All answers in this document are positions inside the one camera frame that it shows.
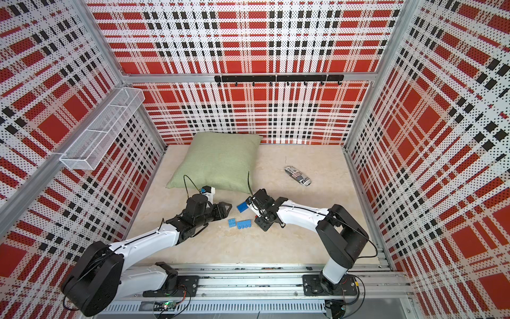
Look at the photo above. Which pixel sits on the white wire mesh basket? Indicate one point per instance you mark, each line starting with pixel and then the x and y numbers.
pixel 89 149

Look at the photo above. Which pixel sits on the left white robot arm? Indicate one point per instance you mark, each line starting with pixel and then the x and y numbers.
pixel 105 272

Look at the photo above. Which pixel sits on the blue 2x4 lego brick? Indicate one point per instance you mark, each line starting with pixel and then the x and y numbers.
pixel 242 207

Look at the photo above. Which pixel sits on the black wall hook rail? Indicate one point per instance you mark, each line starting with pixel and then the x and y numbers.
pixel 320 78

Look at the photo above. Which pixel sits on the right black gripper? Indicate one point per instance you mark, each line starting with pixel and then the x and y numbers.
pixel 263 226

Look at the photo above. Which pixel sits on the green circuit board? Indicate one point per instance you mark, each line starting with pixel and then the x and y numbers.
pixel 165 306

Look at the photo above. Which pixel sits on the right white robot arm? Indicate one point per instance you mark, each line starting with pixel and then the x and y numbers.
pixel 342 236

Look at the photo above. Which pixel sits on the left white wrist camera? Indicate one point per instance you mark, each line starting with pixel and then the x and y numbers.
pixel 209 192

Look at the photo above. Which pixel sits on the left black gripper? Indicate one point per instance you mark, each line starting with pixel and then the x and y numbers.
pixel 220 210

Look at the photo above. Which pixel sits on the light blue 2x4 brick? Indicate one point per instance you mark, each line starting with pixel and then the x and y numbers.
pixel 245 224

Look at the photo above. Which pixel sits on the green square cushion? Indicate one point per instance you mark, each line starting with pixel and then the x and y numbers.
pixel 220 160

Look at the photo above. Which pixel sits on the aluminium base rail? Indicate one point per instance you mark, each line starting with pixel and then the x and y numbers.
pixel 265 291

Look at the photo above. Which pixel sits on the silver remote control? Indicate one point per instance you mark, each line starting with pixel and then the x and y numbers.
pixel 298 176

